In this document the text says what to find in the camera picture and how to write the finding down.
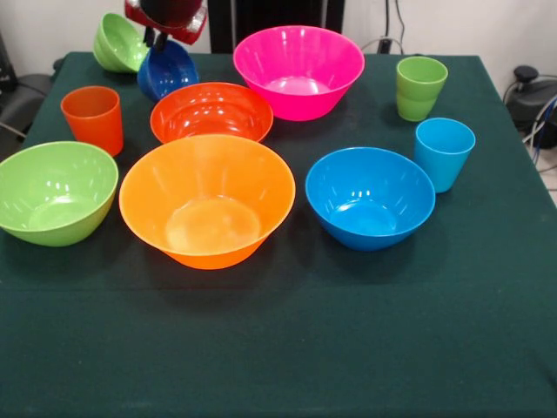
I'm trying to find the black wall cable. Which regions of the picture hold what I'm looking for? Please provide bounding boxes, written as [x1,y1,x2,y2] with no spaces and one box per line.
[393,0,406,53]

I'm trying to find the red-orange cup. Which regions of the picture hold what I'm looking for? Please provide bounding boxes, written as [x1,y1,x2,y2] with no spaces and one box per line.
[60,85,124,158]

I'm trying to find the light blue bowl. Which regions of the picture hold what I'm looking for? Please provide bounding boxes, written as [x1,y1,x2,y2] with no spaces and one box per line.
[305,146,437,253]

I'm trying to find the large orange bowl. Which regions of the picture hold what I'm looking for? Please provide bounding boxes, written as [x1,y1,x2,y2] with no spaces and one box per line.
[118,133,297,271]

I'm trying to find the black stand base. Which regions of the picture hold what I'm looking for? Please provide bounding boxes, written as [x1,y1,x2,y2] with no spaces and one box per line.
[503,64,557,131]

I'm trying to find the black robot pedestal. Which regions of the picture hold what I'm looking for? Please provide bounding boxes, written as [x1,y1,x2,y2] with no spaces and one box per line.
[206,0,346,55]

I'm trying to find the small dark blue bowl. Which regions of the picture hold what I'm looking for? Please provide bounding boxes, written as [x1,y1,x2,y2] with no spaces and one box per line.
[137,39,200,104]

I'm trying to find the white and blue cable bundle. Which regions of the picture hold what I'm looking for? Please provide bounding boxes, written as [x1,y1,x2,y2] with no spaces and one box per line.
[521,93,557,192]

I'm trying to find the large pink bowl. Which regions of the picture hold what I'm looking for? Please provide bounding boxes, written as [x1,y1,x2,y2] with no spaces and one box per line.
[232,24,366,122]

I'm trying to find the large green bowl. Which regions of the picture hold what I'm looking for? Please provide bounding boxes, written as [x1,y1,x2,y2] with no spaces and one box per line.
[0,140,120,248]

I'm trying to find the green cup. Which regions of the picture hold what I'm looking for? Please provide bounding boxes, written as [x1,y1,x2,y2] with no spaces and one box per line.
[395,56,449,123]

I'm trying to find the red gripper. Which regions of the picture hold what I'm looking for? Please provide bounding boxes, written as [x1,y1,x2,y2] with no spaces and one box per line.
[124,0,204,51]

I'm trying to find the small green bowl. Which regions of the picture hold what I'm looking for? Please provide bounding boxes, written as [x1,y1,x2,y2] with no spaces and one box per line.
[92,11,151,74]

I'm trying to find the dark green tablecloth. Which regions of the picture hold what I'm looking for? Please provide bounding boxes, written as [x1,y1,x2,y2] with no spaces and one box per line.
[0,51,557,418]

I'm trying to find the light blue cup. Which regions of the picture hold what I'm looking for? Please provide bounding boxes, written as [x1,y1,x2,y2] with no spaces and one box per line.
[413,117,477,194]

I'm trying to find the red-orange bowl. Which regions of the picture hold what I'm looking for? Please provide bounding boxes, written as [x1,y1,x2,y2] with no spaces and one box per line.
[150,82,275,145]

